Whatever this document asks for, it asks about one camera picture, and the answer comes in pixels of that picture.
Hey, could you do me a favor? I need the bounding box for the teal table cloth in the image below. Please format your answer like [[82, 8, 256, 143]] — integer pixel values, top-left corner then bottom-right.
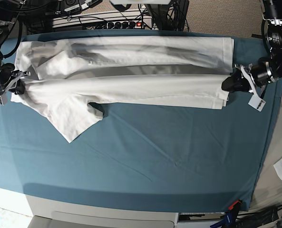
[[0, 29, 282, 212]]

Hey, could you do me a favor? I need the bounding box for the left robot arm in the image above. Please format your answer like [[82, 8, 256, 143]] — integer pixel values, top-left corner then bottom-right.
[[222, 0, 282, 112]]

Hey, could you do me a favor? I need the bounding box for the blue clamp bottom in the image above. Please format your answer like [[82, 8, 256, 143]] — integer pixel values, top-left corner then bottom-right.
[[210, 213, 235, 228]]

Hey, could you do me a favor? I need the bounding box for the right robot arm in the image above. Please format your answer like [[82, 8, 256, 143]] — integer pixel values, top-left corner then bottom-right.
[[0, 0, 30, 105]]

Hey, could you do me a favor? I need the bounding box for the white T-shirt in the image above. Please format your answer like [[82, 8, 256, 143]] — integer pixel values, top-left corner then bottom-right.
[[11, 36, 234, 142]]

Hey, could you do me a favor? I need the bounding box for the orange black clamp bottom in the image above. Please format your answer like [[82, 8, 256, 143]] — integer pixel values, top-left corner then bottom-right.
[[228, 200, 242, 210]]

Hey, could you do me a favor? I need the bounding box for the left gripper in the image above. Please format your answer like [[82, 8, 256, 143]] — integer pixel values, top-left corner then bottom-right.
[[221, 64, 266, 111]]

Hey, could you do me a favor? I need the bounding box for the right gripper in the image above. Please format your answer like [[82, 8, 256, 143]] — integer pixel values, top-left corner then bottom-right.
[[0, 70, 30, 106]]

